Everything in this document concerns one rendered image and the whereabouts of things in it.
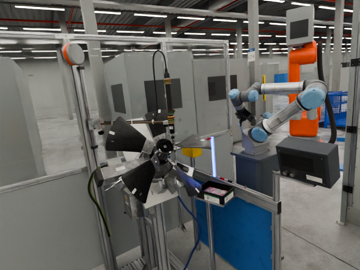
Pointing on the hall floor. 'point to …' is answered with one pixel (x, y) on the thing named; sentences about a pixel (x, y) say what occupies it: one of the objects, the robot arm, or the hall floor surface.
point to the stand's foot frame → (175, 264)
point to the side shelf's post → (140, 237)
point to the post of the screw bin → (210, 235)
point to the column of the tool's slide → (92, 162)
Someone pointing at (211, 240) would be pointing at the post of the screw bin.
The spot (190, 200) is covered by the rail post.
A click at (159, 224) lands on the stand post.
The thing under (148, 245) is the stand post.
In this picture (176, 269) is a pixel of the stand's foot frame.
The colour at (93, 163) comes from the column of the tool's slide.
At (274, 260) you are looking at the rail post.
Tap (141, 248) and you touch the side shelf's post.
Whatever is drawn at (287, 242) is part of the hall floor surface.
